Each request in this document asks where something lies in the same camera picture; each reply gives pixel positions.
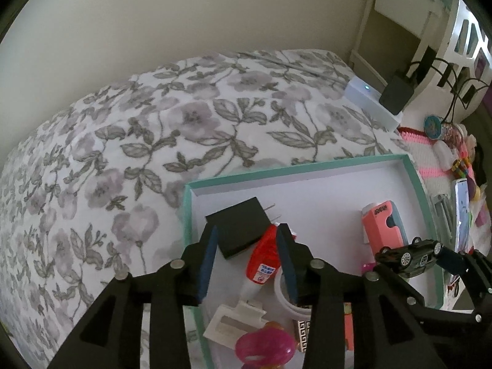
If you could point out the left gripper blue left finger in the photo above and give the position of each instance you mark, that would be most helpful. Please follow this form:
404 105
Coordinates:
207 247

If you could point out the pink hat puppy figure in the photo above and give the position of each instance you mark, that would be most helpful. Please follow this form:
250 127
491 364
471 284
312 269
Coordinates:
269 347

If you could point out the teal lid bead jar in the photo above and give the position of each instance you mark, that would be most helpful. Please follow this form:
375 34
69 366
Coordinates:
434 127

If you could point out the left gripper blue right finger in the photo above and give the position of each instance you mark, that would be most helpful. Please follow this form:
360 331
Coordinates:
294 262

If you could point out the smartphone on stand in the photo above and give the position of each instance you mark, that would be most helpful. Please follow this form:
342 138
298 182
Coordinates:
461 206

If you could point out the colourful small toys pile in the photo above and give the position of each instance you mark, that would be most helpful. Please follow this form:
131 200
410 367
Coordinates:
454 148

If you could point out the black plugged charger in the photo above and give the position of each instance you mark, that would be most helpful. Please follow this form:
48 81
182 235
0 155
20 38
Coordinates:
397 94

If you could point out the black power adapter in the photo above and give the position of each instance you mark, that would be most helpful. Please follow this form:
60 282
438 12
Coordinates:
239 226

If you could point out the teal shallow cardboard tray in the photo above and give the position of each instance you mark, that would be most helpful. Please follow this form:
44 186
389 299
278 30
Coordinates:
322 204

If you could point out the white hair claw clip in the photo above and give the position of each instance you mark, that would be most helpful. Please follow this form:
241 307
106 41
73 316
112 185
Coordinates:
228 324

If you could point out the floral grey white blanket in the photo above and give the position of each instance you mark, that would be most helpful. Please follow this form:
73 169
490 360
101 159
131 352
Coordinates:
97 190

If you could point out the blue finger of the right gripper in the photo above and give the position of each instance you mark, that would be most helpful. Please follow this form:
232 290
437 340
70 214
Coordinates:
470 267
394 292

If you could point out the coral blue toy knife green blade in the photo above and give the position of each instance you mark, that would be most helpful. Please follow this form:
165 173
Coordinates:
390 225

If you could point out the white power strip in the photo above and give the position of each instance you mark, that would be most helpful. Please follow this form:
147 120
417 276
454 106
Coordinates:
367 98

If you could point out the silver black patterned hair clip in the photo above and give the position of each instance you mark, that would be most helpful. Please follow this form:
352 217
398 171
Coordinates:
301 329

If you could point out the white step stool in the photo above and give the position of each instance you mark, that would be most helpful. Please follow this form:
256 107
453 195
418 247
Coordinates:
395 32

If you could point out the pink wristband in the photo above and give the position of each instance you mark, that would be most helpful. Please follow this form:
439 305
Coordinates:
368 267

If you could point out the pink white crochet mat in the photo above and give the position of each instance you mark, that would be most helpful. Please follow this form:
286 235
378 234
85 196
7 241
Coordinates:
436 181

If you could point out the white cutout shelf unit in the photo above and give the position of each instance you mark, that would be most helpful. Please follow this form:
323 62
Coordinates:
458 80

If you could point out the grey metal phone stand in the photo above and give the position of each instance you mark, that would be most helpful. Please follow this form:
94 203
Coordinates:
443 218

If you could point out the white usb charger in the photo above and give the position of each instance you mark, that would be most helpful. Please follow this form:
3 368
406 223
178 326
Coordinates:
370 228

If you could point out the black toy car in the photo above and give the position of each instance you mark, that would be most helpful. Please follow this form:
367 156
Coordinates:
410 260

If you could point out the red glue bottle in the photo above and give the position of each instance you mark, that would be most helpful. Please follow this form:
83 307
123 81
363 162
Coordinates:
262 265

